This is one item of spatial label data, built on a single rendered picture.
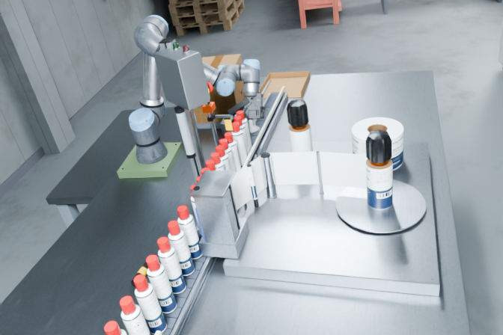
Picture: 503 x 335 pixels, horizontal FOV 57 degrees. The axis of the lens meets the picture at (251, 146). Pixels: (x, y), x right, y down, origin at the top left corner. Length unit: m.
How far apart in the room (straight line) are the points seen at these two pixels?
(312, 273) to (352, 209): 0.32
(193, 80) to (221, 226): 0.52
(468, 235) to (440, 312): 1.55
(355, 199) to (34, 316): 1.17
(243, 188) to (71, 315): 0.71
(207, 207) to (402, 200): 0.70
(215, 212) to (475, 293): 1.60
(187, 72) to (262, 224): 0.60
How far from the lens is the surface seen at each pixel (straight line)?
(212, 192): 1.45
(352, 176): 1.74
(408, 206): 1.72
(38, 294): 1.85
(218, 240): 1.55
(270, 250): 1.59
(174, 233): 1.47
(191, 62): 1.62
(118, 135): 2.71
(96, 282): 1.78
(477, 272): 2.79
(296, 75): 2.97
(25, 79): 4.50
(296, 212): 1.73
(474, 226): 3.06
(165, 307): 1.48
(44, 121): 4.62
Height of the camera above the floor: 1.96
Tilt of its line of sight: 30 degrees down
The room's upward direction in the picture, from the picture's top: 10 degrees counter-clockwise
